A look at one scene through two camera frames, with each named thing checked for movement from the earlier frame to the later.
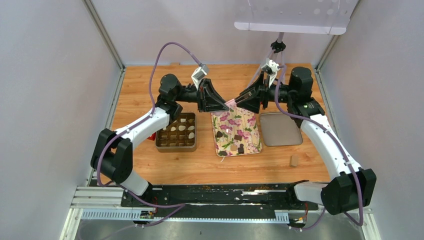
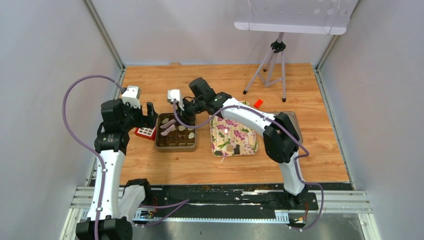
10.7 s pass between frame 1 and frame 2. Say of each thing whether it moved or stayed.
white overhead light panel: stayed
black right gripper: moved
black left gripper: moved
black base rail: stayed
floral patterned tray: stayed
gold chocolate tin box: stayed
